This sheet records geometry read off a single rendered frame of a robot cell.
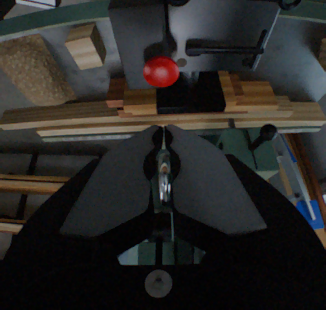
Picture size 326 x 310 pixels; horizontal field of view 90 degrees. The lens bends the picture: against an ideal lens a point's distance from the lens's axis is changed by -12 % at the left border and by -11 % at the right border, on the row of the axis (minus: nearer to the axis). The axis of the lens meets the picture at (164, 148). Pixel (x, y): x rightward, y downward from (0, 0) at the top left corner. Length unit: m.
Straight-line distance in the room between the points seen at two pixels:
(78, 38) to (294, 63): 0.33
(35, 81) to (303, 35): 0.40
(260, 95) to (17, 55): 0.38
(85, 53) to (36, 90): 0.12
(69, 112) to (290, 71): 0.41
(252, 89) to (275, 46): 0.08
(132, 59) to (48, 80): 0.20
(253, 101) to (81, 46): 0.27
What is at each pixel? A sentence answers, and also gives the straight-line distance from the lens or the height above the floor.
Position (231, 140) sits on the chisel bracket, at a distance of 0.27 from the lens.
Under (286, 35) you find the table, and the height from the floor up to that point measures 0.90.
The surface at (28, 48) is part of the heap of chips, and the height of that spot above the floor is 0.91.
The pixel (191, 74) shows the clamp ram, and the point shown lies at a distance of 0.24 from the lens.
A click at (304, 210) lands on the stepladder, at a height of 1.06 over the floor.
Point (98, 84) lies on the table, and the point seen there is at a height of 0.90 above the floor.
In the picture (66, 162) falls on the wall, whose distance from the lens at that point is 2.96.
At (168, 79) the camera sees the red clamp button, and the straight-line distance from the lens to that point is 0.16.
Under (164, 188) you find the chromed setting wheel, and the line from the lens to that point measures 0.36.
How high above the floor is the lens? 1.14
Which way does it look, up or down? 27 degrees down
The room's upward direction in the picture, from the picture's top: 179 degrees clockwise
